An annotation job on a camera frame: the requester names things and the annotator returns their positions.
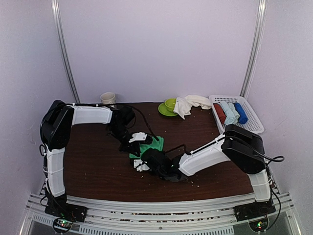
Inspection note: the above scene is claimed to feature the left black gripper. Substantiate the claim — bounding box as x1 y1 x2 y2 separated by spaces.
108 125 140 155

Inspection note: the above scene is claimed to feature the green microfiber towel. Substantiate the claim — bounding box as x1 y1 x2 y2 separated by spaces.
129 136 164 159

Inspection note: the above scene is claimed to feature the white cream towel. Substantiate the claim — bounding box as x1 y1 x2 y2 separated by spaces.
174 95 212 119

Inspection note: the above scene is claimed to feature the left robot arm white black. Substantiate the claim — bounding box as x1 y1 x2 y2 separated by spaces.
40 100 148 217

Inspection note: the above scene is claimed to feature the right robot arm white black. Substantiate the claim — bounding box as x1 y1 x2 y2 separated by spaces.
141 125 272 216

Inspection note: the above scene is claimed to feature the green saucer plate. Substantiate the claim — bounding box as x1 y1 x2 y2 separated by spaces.
158 103 177 117

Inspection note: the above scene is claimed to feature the patterned ceramic mug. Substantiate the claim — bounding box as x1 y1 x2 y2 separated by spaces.
100 92 116 104

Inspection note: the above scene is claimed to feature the green cup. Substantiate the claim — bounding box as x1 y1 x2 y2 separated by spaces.
164 98 176 112

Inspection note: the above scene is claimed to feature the rolled red towel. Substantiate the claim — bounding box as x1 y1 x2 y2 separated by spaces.
213 103 226 124

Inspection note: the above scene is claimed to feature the rolled light blue towel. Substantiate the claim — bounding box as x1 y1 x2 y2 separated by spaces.
220 101 239 125

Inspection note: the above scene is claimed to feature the rolled dark blue towel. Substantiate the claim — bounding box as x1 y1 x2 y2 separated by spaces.
233 102 248 124

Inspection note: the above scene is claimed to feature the white plastic basket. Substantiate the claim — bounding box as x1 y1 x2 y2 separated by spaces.
209 95 264 134

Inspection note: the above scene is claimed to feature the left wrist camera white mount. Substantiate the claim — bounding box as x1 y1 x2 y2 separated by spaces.
129 132 153 144

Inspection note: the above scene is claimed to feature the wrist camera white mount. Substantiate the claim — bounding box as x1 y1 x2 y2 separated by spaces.
129 132 153 144
133 159 150 172

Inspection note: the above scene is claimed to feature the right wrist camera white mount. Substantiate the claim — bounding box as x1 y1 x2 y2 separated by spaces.
133 159 150 172

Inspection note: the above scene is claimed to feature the aluminium front rail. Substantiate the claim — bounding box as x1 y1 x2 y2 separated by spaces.
18 192 302 235

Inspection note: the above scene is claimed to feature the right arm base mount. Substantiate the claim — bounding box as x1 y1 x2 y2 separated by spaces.
234 202 276 221

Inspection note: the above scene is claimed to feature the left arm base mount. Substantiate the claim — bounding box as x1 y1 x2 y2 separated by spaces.
45 204 88 222

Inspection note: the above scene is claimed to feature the left aluminium frame post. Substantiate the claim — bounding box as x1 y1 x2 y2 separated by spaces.
51 0 81 103

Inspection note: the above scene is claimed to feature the aluminium frame post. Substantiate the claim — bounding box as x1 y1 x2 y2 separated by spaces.
51 0 81 103
240 0 268 99

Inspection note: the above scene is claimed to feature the right aluminium frame post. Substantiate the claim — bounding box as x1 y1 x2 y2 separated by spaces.
240 0 268 99

